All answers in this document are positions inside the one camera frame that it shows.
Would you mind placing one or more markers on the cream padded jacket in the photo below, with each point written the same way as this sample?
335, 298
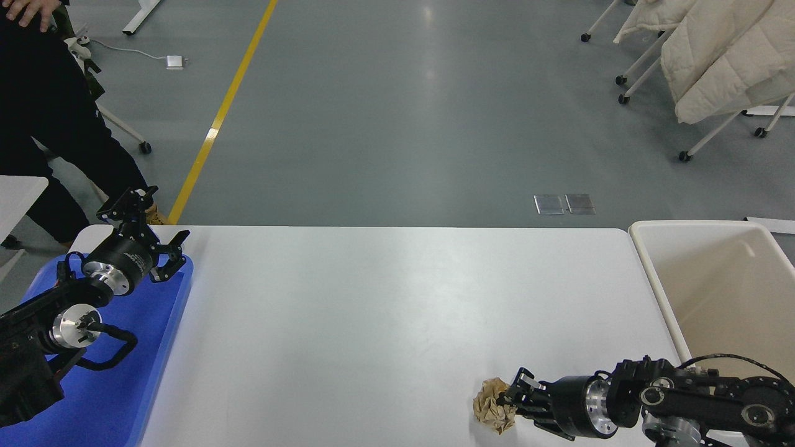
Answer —
702, 43
652, 15
745, 74

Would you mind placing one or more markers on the white wheeled chair frame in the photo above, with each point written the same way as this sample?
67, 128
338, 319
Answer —
714, 133
640, 63
599, 21

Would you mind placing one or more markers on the small white side table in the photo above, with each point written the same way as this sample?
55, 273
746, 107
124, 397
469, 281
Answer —
18, 195

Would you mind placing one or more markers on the dark green garment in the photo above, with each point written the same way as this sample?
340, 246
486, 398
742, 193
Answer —
93, 81

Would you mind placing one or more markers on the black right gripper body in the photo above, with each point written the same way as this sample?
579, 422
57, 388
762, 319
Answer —
568, 406

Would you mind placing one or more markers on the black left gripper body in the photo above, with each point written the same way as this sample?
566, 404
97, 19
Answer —
127, 256

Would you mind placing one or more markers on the white desk leg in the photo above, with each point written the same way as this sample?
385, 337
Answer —
141, 15

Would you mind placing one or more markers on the person's left hand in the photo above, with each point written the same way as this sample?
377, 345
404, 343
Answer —
31, 12

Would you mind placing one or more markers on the large pale plastic bin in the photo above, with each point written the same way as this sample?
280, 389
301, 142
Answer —
714, 298

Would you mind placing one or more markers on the tan paper ball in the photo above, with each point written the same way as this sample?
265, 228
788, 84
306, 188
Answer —
487, 410

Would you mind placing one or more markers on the white flat board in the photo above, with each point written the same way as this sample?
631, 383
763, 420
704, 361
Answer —
773, 225

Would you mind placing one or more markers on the grey chair with white frame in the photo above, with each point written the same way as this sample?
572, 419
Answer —
127, 129

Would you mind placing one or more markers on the blue plastic tray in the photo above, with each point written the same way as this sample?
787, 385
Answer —
112, 403

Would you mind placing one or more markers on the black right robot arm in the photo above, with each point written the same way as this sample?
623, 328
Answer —
714, 397

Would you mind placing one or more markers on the white floor base bar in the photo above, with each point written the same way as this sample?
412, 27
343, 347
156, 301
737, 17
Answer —
770, 111

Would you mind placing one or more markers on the person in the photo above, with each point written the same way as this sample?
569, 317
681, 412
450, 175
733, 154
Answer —
43, 105

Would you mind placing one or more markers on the white power adapter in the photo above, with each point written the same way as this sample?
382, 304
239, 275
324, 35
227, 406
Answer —
175, 61

